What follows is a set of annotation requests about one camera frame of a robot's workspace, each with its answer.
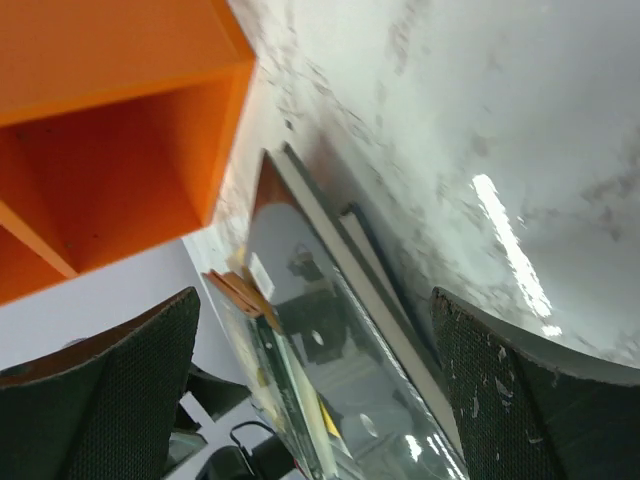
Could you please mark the black hardcover book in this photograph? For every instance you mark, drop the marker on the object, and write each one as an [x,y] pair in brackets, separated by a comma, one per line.
[337,324]

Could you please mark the yellow thin book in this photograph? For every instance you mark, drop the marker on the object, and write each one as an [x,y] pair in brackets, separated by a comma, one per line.
[327,419]

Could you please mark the orange wooden shelf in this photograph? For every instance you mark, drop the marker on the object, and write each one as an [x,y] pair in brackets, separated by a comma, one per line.
[117,121]

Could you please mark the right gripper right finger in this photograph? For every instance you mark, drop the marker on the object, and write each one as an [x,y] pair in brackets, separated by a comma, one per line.
[528,408]

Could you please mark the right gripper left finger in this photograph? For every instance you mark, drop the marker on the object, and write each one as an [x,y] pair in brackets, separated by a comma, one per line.
[104,407]

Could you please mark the dark cover bottom book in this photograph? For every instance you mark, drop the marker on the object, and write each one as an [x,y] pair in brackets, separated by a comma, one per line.
[355,222]

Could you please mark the green Alice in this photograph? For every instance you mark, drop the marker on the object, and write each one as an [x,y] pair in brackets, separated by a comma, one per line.
[286,397]

